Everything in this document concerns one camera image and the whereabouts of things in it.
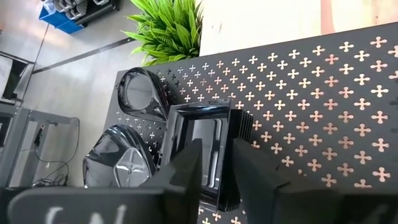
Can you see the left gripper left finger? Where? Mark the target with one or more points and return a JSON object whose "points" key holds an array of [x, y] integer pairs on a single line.
{"points": [[109, 205]]}

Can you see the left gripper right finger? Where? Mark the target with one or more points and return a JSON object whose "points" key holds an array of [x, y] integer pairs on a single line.
{"points": [[311, 208]]}

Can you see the black wavy mini plate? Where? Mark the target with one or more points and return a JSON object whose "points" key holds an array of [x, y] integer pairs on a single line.
{"points": [[124, 165], [148, 143]]}

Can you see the black square mini plate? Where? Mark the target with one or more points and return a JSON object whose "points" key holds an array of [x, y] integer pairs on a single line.
{"points": [[242, 124], [247, 124], [251, 124], [214, 155], [238, 124], [234, 124]]}

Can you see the black teardrop mini plate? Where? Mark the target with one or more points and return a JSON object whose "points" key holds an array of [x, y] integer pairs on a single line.
{"points": [[138, 93], [165, 99]]}

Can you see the black perforated metal shelf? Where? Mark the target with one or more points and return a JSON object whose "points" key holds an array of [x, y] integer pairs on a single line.
{"points": [[311, 109]]}

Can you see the green plant in white pot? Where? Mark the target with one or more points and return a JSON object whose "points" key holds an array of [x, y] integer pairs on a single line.
{"points": [[168, 31]]}

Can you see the blue storage bin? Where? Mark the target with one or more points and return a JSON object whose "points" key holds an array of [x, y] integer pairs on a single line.
{"points": [[59, 21]]}

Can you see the grey metal table frame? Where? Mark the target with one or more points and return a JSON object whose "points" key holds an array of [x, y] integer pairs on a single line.
{"points": [[18, 130]]}

